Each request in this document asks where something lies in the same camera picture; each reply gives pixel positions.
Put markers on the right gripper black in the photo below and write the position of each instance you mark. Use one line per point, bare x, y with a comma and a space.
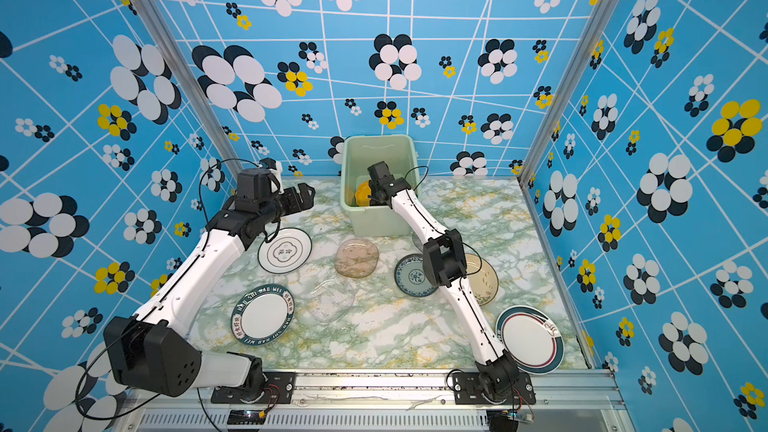
375, 190

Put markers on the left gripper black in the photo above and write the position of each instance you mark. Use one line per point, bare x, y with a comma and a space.
306, 199

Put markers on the yellow scalloped dotted plate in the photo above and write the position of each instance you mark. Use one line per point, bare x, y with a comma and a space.
363, 194

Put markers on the white plate teal emblem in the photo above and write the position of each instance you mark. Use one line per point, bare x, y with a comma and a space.
286, 253

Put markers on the white plate dark lettered rim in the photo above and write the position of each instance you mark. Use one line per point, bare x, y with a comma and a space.
262, 315

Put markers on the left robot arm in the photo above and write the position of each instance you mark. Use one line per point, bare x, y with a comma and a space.
150, 350

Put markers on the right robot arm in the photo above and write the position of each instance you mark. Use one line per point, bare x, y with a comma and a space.
445, 267

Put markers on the light green plastic bin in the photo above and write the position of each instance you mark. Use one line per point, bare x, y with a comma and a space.
359, 153

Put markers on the clear glass plate near bin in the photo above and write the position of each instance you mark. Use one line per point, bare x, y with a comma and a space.
418, 243

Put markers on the pink glass plate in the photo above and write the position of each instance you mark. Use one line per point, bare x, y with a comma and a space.
356, 258

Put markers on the blue floral ceramic plate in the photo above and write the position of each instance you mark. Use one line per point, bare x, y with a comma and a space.
410, 278

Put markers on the beige ceramic plate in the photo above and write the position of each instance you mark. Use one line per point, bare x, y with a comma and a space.
483, 279

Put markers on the white plate red green rim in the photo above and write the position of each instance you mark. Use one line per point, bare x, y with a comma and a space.
532, 338

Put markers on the left aluminium corner post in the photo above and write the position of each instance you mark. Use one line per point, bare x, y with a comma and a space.
157, 24

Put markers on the aluminium corner post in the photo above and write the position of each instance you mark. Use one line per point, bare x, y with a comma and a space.
595, 26
157, 24

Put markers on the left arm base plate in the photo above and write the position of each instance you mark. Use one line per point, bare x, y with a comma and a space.
274, 387

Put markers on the aluminium front rail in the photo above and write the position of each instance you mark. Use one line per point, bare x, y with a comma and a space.
397, 400

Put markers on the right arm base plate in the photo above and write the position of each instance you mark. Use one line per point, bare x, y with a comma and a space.
469, 388

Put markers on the right aluminium corner post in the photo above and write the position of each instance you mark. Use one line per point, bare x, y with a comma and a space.
595, 26

